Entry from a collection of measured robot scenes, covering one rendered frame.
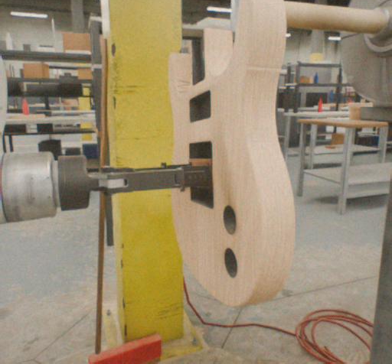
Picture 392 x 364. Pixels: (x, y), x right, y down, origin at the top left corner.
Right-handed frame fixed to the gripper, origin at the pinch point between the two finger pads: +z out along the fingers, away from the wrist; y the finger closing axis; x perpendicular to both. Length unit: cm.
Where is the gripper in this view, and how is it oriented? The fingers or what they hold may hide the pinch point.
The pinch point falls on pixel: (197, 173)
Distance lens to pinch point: 51.3
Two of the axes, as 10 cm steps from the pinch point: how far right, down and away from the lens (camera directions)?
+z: 9.4, -0.6, 3.4
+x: -0.5, -10.0, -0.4
